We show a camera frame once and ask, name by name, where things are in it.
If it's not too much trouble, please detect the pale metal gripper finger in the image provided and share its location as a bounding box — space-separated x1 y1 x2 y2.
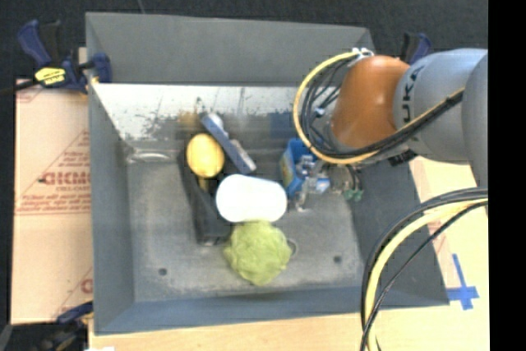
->
296 155 319 178
293 178 330 213

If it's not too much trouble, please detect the blue box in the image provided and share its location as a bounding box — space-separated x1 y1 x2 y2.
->
279 137 316 201

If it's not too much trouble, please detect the white cup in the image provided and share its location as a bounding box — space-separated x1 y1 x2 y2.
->
215 173 288 224

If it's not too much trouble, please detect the light green cloth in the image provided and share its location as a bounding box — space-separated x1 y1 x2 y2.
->
222 219 294 288

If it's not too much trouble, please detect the blue and grey flat tool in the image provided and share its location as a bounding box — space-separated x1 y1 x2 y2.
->
199 112 258 175

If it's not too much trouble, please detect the dark green flat block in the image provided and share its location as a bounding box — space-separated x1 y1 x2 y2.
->
177 150 233 247

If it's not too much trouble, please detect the yellow lemon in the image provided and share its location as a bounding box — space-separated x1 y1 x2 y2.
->
186 132 227 179

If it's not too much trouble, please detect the grey metal bin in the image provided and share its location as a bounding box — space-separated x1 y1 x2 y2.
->
85 12 450 336

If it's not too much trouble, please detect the brown cardboard board, red print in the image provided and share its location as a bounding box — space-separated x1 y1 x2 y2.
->
10 77 95 326

